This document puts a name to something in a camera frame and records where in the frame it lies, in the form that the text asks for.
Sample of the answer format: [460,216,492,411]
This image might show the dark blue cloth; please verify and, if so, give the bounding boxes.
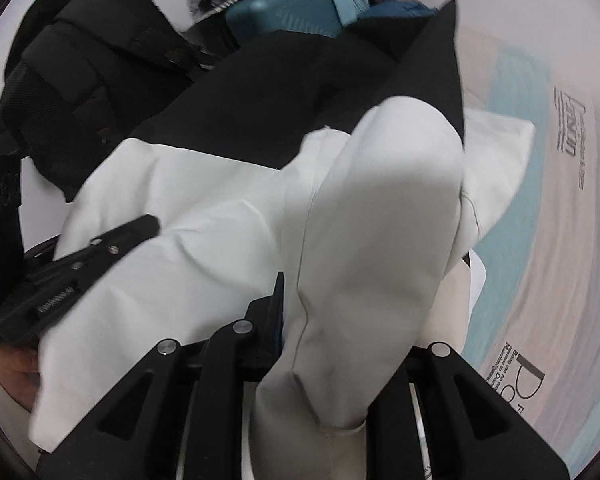
[360,0,438,26]

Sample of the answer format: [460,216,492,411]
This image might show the blue folded clothes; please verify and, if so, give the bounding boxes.
[224,0,343,56]

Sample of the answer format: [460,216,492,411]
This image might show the person's left forearm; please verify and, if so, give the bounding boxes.
[0,365,46,461]

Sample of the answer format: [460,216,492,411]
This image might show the white and black hooded jacket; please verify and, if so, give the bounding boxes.
[30,0,481,480]

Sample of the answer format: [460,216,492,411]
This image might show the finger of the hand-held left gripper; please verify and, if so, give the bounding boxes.
[22,214,162,311]

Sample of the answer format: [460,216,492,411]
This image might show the black garment at bedside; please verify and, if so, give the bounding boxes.
[2,0,221,203]

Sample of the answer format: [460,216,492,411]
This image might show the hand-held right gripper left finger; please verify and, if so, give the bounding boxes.
[37,271,287,480]

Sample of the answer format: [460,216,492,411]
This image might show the person's left hand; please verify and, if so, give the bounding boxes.
[0,346,45,413]

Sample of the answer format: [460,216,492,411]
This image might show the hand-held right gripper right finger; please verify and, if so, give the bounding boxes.
[365,342,570,480]

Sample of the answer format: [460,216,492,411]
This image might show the bed with striped sheet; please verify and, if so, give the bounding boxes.
[450,25,600,476]

